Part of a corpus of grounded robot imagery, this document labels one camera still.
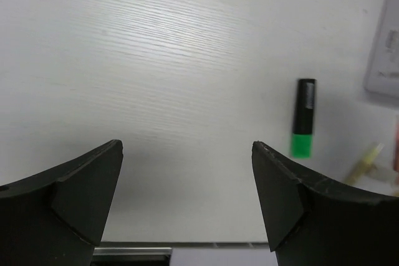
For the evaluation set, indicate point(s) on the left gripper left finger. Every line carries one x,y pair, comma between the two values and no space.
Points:
58,216

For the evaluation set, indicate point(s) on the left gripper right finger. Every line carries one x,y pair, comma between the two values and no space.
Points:
311,219

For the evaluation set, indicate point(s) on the yellow pastel pen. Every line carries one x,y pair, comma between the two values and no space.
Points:
363,165

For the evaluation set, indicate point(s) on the black green highlighter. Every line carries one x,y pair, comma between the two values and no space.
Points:
303,120

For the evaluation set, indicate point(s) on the pink pastel pen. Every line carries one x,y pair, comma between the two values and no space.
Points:
396,149

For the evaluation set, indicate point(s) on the left white organizer tray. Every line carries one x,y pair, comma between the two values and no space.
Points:
382,70

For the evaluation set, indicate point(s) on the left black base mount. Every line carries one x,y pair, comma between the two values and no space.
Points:
131,256

